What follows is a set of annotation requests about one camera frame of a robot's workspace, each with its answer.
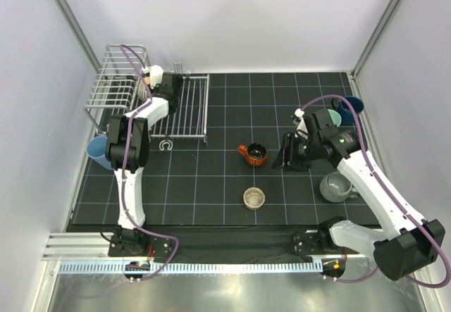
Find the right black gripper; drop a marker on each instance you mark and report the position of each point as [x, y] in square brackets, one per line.
[287, 153]

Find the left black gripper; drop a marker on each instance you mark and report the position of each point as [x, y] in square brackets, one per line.
[156, 89]

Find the beige ribbed ceramic mug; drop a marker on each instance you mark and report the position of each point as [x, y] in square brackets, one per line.
[144, 87]

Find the grey speckled round mug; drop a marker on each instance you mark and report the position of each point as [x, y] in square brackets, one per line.
[336, 188]

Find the mint green plastic cup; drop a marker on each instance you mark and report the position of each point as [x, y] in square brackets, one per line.
[335, 117]

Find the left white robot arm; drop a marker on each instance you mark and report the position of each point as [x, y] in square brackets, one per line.
[127, 145]

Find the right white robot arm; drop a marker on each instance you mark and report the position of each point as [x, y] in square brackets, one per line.
[407, 242]

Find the orange black ceramic mug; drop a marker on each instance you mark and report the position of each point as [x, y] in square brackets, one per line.
[255, 154]

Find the small tan ceramic cup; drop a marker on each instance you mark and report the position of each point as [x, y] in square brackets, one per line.
[254, 198]

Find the light blue plastic cup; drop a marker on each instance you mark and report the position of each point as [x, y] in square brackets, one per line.
[96, 150]

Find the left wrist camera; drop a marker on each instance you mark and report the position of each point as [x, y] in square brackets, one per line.
[152, 75]

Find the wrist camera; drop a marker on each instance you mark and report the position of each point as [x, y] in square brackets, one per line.
[152, 75]
[298, 120]

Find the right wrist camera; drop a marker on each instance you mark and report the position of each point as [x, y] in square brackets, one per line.
[298, 120]

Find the metal wire dish rack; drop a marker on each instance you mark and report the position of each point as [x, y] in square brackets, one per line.
[115, 93]

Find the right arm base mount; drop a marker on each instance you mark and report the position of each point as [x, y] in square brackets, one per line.
[306, 243]

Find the slotted cable duct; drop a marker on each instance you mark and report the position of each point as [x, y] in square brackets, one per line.
[142, 268]

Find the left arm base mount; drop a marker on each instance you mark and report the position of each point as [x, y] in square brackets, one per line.
[128, 243]

